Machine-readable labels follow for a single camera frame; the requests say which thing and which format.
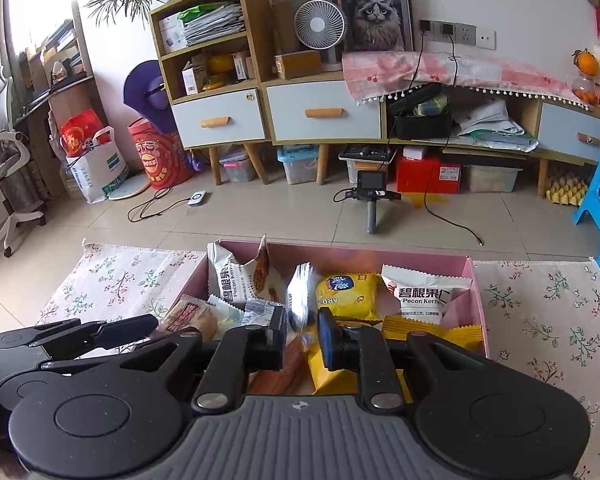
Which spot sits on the white pecan snack packet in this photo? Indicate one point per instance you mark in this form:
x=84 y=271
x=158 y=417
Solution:
x=425 y=295
x=267 y=280
x=227 y=275

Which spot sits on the stack of papers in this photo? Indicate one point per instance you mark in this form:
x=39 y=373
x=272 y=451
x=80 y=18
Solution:
x=215 y=25

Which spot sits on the orange gourd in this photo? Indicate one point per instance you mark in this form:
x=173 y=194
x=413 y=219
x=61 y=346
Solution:
x=219 y=65

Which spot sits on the dark wooden desk shelf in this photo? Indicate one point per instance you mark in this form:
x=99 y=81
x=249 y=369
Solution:
x=65 y=105

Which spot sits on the clear rice cracker packet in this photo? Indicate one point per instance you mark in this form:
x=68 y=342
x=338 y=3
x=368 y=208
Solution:
x=257 y=309

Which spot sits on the orange snack packet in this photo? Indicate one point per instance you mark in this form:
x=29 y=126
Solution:
x=190 y=317

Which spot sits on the white desk fan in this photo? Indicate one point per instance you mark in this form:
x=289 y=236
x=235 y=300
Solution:
x=320 y=22

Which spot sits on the long low wooden cabinet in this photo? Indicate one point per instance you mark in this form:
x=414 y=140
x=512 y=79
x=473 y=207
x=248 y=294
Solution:
x=570 y=135

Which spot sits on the brown cardboard box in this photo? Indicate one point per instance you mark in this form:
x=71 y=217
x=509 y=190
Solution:
x=297 y=65

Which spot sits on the orange fruit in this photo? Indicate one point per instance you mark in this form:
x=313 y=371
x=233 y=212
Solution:
x=586 y=63

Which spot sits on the clear bin blue lid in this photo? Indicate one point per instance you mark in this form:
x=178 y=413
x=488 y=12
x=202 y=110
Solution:
x=297 y=167

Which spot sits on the white storage bin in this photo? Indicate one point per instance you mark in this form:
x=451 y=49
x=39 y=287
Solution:
x=355 y=172

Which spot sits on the glass jar of oranges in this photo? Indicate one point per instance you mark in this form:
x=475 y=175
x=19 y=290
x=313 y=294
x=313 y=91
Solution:
x=587 y=91

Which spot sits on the yellow blue-label snack packet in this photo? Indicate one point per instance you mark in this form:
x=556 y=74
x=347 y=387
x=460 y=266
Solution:
x=347 y=300

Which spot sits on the pink cardboard box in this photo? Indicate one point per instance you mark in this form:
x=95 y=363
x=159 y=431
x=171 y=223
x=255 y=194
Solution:
x=477 y=310

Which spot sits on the wall socket panel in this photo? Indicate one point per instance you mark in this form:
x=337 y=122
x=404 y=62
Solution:
x=480 y=37

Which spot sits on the framed cat picture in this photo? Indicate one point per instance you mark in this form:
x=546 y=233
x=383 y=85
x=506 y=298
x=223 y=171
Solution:
x=375 y=10

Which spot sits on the pink cherry print cloth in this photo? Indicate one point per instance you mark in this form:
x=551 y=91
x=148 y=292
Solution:
x=480 y=72

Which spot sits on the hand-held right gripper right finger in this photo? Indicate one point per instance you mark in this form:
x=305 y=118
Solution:
x=330 y=345

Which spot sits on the clear low storage bin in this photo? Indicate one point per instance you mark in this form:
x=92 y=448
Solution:
x=492 y=180

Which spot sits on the red round drum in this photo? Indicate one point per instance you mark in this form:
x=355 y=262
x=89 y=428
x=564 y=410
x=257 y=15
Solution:
x=160 y=160

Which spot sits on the clear bin pink lid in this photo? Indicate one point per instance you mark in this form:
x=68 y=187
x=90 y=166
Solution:
x=237 y=170

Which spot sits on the small orange white box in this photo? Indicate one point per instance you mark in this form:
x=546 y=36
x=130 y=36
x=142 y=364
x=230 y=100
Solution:
x=241 y=66

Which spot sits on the red cardboard box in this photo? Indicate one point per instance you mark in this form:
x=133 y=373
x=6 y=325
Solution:
x=425 y=177

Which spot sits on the white round floor disc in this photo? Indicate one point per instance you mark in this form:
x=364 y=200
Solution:
x=135 y=187

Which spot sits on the pile of white papers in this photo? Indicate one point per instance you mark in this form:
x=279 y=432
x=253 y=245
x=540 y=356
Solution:
x=495 y=125

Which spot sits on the yellow egg tray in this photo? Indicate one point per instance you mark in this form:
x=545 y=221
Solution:
x=565 y=190

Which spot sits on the black bag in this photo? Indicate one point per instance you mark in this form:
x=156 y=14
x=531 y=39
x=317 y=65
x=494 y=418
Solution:
x=420 y=127

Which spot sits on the pale green snack packet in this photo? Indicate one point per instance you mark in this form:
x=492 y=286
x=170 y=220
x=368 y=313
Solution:
x=227 y=316

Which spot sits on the silver white snack packet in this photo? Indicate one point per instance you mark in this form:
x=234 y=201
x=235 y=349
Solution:
x=300 y=295

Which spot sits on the white office chair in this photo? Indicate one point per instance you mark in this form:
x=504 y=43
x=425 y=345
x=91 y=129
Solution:
x=5 y=145

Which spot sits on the tall wooden shelf cabinet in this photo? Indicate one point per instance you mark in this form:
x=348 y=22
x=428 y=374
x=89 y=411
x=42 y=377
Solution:
x=220 y=117

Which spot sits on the white carton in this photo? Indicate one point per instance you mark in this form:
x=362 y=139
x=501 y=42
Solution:
x=194 y=80

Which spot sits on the white paper bag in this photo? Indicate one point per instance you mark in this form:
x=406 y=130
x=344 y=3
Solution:
x=100 y=175

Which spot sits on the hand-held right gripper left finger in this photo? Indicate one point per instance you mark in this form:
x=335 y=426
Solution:
x=279 y=340

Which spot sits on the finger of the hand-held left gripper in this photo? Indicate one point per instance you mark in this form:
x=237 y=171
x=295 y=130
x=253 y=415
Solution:
x=130 y=329
x=40 y=334

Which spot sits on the purple plush toy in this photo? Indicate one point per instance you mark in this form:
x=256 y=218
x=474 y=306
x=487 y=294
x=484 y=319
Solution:
x=140 y=90

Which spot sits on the red gift bag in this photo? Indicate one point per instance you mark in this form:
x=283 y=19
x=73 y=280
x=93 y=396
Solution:
x=80 y=135

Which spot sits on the wooden drawer cabinet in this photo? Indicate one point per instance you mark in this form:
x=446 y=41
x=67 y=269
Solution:
x=290 y=125

